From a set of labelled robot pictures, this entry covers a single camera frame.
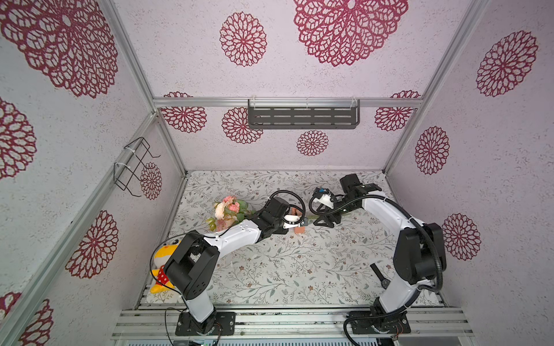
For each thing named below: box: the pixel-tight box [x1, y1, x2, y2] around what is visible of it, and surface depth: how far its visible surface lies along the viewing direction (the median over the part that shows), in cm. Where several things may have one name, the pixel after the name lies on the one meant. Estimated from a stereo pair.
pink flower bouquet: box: [206, 195, 255, 232], surface depth 83 cm
